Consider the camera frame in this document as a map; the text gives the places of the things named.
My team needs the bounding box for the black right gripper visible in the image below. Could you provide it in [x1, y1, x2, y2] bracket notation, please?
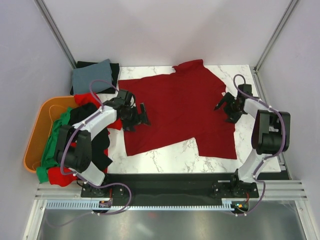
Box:
[214, 93, 245, 125]

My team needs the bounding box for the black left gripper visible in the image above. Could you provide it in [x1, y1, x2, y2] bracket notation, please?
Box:
[120, 103, 150, 132]

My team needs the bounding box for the dark red t shirt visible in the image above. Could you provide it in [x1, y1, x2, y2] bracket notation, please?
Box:
[118, 59, 237, 160]

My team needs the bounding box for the orange plastic basket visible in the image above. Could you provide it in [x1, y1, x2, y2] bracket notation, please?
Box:
[23, 96, 78, 174]

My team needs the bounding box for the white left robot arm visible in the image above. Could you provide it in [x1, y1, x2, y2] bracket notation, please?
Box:
[54, 89, 151, 197]

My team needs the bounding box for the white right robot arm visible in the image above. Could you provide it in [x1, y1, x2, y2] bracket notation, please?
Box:
[214, 83, 291, 197]

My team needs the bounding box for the folded black t shirt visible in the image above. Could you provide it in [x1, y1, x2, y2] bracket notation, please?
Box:
[69, 60, 120, 96]

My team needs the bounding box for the folded grey-blue t shirt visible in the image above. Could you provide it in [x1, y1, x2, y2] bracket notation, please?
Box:
[72, 58, 113, 96]

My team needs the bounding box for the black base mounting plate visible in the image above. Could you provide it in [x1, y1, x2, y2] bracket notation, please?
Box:
[80, 173, 259, 206]

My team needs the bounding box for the bright red t shirt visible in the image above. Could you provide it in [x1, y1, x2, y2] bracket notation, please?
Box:
[53, 91, 130, 188]

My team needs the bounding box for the green t shirt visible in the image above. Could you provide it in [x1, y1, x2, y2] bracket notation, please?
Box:
[36, 107, 72, 184]

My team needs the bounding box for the white slotted cable duct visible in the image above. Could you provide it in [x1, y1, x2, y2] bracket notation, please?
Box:
[45, 200, 235, 211]

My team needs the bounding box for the right aluminium frame post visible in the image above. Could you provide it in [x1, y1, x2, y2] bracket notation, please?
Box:
[253, 0, 300, 73]

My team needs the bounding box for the aluminium frame post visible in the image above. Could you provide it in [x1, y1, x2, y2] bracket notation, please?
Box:
[253, 0, 300, 73]
[34, 0, 76, 69]

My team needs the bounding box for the left aluminium frame post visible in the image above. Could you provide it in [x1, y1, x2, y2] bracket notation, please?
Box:
[34, 0, 76, 69]

